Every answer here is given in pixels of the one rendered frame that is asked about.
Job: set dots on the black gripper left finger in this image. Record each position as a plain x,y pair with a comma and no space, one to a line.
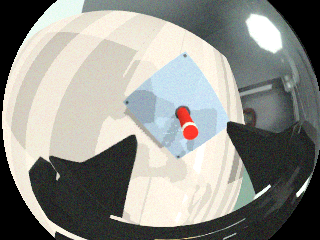
104,177

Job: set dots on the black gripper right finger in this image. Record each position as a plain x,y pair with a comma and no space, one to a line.
261,151

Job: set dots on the red peg with white band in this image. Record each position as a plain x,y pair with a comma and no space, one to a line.
187,125

